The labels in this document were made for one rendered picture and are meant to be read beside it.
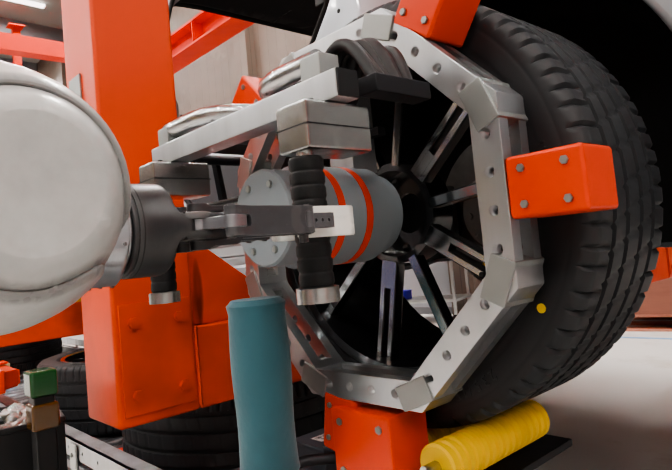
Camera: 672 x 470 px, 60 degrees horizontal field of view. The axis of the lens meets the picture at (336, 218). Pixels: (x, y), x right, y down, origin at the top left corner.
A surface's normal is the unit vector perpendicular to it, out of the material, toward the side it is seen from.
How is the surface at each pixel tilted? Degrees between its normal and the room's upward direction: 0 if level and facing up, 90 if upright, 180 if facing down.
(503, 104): 90
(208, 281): 90
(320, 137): 90
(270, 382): 92
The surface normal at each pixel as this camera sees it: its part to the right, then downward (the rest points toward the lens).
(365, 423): -0.74, 0.03
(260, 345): 0.17, -0.11
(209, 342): 0.67, -0.11
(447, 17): 0.60, 0.48
